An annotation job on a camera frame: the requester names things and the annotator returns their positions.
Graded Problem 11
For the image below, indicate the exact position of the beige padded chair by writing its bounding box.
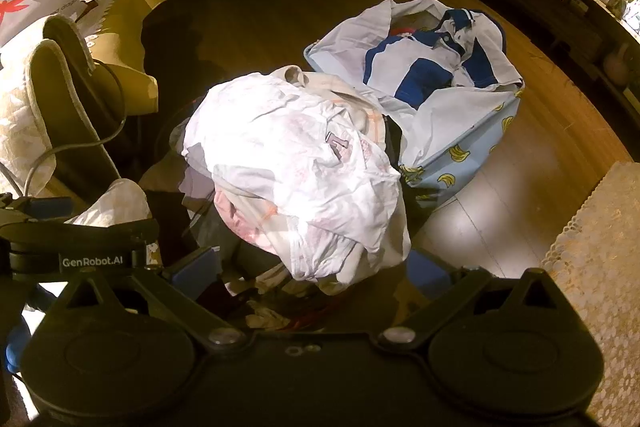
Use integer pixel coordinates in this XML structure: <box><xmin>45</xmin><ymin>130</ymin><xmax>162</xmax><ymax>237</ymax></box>
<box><xmin>25</xmin><ymin>14</ymin><xmax>126</xmax><ymax>212</ymax></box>

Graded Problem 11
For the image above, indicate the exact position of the white quilted cushion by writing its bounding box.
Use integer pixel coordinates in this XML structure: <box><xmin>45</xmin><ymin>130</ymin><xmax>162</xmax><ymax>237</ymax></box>
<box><xmin>0</xmin><ymin>52</ymin><xmax>56</xmax><ymax>195</ymax></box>

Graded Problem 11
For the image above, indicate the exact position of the grey cable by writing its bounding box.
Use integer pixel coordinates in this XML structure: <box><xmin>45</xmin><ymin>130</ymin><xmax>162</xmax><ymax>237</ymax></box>
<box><xmin>22</xmin><ymin>59</ymin><xmax>126</xmax><ymax>198</ymax></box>

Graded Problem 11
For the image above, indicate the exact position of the blue and white polo shirt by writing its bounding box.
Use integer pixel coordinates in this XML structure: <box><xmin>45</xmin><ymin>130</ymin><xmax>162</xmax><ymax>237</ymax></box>
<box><xmin>364</xmin><ymin>9</ymin><xmax>506</xmax><ymax>100</ymax></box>

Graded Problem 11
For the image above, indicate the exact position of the dark wooden sideboard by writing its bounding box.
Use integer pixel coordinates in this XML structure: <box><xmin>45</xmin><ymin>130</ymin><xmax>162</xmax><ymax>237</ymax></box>
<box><xmin>457</xmin><ymin>0</ymin><xmax>640</xmax><ymax>108</ymax></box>

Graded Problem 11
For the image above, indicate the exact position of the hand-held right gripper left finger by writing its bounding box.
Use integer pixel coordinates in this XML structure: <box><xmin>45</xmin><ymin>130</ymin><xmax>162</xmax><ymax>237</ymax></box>
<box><xmin>50</xmin><ymin>247</ymin><xmax>251</xmax><ymax>350</ymax></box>

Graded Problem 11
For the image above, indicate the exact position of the gold lace tablecloth table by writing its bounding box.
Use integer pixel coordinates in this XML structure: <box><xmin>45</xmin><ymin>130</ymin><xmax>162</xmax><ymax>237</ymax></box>
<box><xmin>542</xmin><ymin>162</ymin><xmax>640</xmax><ymax>427</ymax></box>

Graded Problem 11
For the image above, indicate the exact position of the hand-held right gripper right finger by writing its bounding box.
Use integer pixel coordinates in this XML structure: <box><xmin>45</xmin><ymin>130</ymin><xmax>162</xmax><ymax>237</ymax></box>
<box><xmin>375</xmin><ymin>249</ymin><xmax>576</xmax><ymax>350</ymax></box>

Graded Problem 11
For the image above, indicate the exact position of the white pink-printed shirt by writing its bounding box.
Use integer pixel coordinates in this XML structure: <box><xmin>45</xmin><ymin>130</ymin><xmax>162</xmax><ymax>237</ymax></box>
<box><xmin>181</xmin><ymin>72</ymin><xmax>412</xmax><ymax>283</ymax></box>

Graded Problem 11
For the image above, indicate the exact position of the brown paper bag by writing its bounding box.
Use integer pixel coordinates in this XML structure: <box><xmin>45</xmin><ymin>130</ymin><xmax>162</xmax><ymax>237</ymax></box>
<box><xmin>80</xmin><ymin>0</ymin><xmax>166</xmax><ymax>112</ymax></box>

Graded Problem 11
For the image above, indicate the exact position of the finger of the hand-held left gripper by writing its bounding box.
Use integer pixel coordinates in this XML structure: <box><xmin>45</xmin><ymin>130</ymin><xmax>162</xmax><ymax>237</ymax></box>
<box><xmin>0</xmin><ymin>194</ymin><xmax>76</xmax><ymax>225</ymax></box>

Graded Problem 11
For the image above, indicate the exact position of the pink kettlebell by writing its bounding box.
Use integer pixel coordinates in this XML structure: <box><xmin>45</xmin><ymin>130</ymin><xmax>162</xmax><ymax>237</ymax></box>
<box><xmin>602</xmin><ymin>42</ymin><xmax>631</xmax><ymax>85</ymax></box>

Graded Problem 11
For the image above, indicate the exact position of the person's left hand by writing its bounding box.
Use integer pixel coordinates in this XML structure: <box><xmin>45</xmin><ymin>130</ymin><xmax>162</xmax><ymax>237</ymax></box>
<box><xmin>4</xmin><ymin>322</ymin><xmax>32</xmax><ymax>373</ymax></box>

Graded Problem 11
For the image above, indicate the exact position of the white printed cloth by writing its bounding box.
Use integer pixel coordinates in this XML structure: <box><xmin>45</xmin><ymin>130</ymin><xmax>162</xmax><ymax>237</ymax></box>
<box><xmin>65</xmin><ymin>179</ymin><xmax>163</xmax><ymax>268</ymax></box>

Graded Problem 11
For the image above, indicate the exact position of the pile of mixed clothes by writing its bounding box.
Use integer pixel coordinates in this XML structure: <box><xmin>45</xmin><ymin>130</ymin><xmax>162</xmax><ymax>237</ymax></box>
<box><xmin>140</xmin><ymin>66</ymin><xmax>416</xmax><ymax>333</ymax></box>

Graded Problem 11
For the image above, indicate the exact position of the blue banana-print storage bag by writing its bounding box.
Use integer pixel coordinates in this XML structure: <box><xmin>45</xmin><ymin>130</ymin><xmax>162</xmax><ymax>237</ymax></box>
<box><xmin>303</xmin><ymin>0</ymin><xmax>525</xmax><ymax>210</ymax></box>

